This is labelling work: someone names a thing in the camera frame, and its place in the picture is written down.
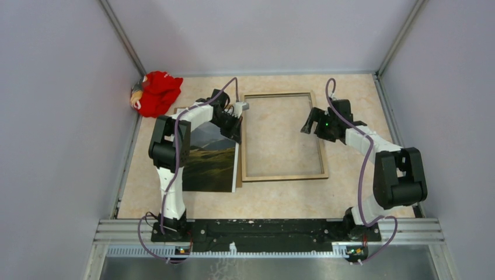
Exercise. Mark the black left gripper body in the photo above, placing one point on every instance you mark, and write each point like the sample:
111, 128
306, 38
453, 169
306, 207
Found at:
229, 117

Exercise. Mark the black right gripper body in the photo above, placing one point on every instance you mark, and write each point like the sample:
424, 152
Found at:
324, 126

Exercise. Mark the mountain landscape photo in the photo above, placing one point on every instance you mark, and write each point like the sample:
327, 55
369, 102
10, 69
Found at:
212, 166

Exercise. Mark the brown cardboard backing board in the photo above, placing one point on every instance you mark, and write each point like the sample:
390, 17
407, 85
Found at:
239, 181

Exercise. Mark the wooden picture frame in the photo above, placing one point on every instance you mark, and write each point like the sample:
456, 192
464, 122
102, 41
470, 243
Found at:
284, 178

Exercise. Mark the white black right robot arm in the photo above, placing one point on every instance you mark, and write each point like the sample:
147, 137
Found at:
391, 176

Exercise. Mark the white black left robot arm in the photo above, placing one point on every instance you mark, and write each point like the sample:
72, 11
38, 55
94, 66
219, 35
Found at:
169, 150

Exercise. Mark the red crumpled cloth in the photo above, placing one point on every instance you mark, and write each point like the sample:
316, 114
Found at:
154, 93

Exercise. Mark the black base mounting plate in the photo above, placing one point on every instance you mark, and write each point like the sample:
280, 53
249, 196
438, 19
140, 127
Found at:
333, 230

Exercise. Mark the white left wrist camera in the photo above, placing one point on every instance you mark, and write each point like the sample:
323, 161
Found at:
239, 107

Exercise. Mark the aluminium front rail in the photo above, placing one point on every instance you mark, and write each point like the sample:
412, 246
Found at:
410, 248

